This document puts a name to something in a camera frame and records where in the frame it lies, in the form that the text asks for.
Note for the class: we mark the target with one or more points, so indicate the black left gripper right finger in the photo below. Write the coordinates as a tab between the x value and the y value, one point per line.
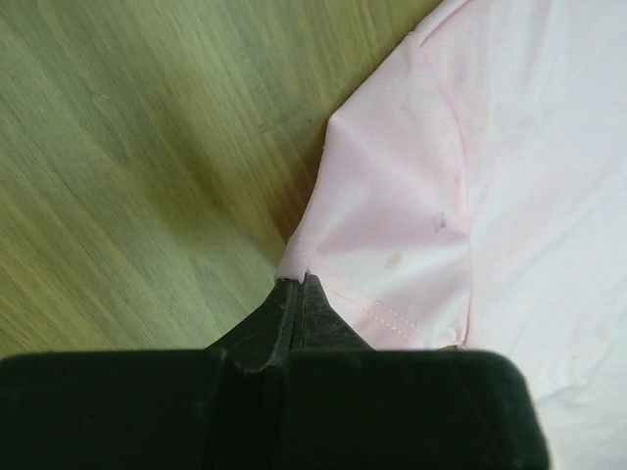
442	409

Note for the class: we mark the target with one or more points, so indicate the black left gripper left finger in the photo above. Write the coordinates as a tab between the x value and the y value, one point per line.
167	409

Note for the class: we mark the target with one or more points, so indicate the light pink t-shirt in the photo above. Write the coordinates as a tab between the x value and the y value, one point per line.
472	193

